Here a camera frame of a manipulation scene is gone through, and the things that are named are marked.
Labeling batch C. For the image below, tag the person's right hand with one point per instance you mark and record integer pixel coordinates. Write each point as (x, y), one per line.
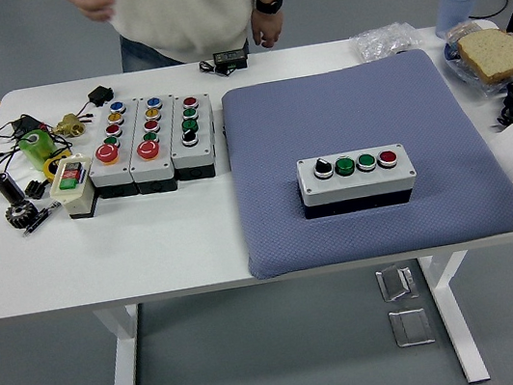
(92, 1)

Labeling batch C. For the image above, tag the white table leg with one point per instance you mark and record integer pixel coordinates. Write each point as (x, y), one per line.
(454, 317)
(123, 370)

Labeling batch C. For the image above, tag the yellow tape roll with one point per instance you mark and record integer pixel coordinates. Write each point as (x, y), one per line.
(47, 168)

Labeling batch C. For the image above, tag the grey five-button emergency-stop box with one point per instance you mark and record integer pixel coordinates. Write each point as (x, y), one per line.
(107, 177)
(148, 170)

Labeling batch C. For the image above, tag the metal floor plate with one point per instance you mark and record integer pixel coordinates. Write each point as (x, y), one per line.
(410, 326)

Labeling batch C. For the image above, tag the open metal floor socket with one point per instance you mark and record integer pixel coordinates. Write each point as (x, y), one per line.
(397, 283)

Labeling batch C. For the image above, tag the grey four-button control box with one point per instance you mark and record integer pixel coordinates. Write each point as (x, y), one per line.
(357, 183)
(187, 157)

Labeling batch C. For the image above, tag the person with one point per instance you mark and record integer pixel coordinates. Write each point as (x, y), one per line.
(184, 13)

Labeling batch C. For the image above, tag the black cylinder capacitor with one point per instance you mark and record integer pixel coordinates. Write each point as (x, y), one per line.
(9, 188)

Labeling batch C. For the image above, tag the black wrist watch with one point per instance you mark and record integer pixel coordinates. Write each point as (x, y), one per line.
(269, 3)

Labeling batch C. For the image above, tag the black metal gear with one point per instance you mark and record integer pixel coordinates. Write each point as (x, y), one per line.
(21, 215)

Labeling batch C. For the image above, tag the cream red-green switch box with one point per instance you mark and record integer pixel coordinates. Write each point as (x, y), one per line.
(77, 203)

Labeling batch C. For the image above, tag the green translucent roll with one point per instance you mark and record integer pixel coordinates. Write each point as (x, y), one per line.
(40, 151)

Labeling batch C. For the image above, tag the blue-grey quilted mat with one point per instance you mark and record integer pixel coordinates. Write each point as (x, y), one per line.
(346, 110)

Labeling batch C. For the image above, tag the black finned heat sink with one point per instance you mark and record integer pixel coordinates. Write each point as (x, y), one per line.
(36, 189)

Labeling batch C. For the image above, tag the clear plastic bread bag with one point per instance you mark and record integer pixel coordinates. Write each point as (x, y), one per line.
(465, 30)

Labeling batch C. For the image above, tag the bread slice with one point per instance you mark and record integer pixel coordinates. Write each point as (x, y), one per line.
(493, 54)

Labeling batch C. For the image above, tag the small black plug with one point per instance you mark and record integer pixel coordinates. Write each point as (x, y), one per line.
(403, 51)

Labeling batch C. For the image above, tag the clear bubble plastic bag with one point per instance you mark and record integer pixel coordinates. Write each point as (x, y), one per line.
(384, 42)

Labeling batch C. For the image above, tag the brass valve fitting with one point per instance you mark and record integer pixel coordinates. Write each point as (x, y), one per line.
(70, 125)

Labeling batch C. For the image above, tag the black pen tool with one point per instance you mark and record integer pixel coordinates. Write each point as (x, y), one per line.
(39, 221)

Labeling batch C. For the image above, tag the person's left hand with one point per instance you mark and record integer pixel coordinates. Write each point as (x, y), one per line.
(267, 27)

